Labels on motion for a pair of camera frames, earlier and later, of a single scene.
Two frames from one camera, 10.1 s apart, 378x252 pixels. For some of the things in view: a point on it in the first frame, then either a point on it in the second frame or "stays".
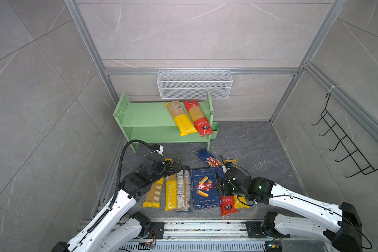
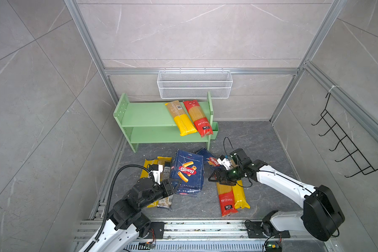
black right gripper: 223,185 → 218,171
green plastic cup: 215,127 stays
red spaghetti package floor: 228,205 stays
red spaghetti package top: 200,121 stays
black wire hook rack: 365,166 stays
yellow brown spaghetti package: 185,125 stays
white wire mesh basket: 181,84 stays
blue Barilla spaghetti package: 208,158 stays
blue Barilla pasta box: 205,188 → 188,168
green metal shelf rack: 153,122 stays
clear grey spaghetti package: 184,187 → 166,174
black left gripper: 176,167 → 167,189
